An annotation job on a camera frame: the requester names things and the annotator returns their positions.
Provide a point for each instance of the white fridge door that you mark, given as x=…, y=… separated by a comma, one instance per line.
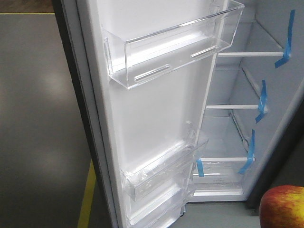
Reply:
x=126, y=127

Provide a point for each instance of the red yellow apple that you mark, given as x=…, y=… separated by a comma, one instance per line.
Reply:
x=282, y=207

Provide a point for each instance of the middle fridge shelf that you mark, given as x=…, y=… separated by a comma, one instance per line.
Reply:
x=236, y=89

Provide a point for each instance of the fridge shelf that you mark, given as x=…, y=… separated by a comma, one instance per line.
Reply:
x=236, y=89
x=252, y=40

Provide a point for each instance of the white fridge body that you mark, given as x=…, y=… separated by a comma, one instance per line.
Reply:
x=250, y=133

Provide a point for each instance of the upper fridge shelf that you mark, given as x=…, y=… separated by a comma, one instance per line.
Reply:
x=252, y=40

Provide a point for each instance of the dark grey fridge right door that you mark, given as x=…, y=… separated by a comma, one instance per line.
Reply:
x=286, y=163

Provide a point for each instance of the middle clear door bin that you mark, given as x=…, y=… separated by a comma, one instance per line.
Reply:
x=178, y=154

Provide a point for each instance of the clear door bin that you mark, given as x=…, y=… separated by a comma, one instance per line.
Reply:
x=150, y=214
x=145, y=39
x=178, y=154

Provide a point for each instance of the upper clear door bin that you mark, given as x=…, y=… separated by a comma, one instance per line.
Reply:
x=145, y=39

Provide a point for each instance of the clear crisper drawer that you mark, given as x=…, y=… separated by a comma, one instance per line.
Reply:
x=219, y=173

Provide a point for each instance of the lower clear door bin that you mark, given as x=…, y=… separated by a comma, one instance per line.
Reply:
x=150, y=214

